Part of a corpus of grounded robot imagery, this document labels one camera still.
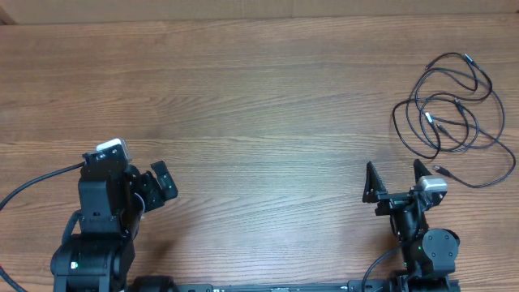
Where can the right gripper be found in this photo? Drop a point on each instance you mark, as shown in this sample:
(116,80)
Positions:
(375,192)

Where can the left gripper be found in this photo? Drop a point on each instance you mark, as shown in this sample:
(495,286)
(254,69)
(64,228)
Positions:
(155,197)

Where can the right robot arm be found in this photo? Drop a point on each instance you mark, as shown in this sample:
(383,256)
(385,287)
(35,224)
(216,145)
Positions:
(429,255)

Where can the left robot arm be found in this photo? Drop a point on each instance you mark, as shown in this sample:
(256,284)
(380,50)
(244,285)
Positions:
(97,248)

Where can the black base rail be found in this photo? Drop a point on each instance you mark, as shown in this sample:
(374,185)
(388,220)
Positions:
(167,284)

